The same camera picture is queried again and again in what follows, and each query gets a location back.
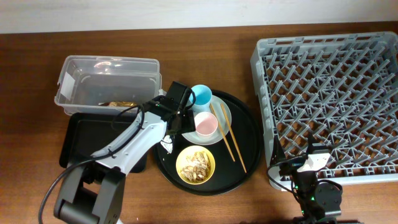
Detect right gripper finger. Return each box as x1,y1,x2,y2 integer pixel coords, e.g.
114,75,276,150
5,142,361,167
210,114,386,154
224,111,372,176
270,136,285,166
307,135,320,154

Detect grey plate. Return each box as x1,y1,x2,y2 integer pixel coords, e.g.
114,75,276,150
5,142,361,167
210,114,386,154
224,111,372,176
182,95,232,146

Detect food scraps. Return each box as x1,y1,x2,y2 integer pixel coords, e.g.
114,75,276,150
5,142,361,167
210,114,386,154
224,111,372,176
180,151,211,183

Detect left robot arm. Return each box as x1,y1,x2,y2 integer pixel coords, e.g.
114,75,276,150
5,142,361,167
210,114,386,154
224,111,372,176
53,82,196,223

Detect wooden chopstick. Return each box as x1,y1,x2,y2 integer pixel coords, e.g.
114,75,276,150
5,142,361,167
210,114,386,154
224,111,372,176
210,103,236,162
221,104,247,174

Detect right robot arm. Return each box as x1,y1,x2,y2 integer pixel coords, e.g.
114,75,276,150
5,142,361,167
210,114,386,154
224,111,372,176
268,135,343,223

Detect blue cup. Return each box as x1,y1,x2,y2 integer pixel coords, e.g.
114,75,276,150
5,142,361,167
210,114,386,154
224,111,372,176
188,85,213,113

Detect pink cup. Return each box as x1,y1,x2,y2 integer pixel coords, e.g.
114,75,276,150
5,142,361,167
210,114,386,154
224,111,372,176
194,111,218,137

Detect right wooden chopstick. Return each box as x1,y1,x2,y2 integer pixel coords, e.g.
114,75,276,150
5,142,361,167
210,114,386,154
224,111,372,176
221,104,247,174

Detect clear plastic bin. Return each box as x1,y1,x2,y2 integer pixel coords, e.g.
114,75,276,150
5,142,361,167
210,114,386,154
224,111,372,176
54,55,162,115

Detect white tissue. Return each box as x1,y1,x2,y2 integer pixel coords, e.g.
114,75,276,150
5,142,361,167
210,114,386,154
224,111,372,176
160,135,174,154

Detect grey dishwasher rack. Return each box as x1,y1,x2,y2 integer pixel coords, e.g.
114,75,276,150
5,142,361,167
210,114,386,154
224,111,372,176
250,32,397,185

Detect black rectangular tray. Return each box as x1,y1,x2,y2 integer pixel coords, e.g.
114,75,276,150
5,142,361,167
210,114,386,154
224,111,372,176
59,113,136,168

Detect yellow bowl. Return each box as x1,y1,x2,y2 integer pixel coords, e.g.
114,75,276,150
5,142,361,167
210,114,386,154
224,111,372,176
175,146,216,185

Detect brown gold snack wrapper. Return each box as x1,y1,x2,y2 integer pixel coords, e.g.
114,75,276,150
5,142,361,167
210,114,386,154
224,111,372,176
98,101,137,108

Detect round black tray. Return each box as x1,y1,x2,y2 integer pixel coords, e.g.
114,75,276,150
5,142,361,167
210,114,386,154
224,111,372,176
153,90,264,196

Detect left wooden chopstick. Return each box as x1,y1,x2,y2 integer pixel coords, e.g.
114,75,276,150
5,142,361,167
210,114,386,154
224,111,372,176
210,103,236,162

